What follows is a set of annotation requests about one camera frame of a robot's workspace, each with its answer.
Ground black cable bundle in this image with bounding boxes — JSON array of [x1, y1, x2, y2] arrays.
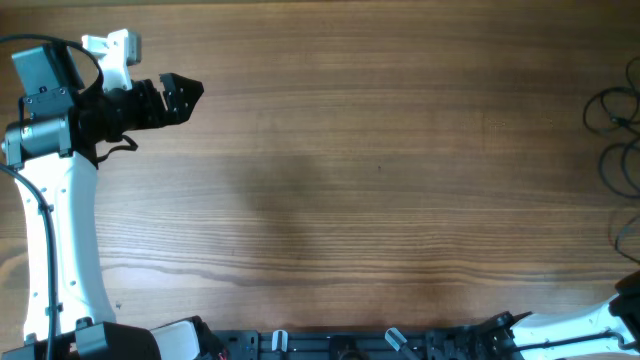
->
[[607, 209, 640, 266]]

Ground separated thin black cable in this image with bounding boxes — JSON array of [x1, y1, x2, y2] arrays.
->
[[582, 53, 640, 139]]

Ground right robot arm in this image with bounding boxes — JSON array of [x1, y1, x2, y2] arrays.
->
[[482, 272, 639, 360]]

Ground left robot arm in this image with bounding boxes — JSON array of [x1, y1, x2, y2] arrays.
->
[[1, 32, 224, 359]]

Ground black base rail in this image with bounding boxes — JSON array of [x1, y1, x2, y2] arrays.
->
[[199, 327, 566, 360]]

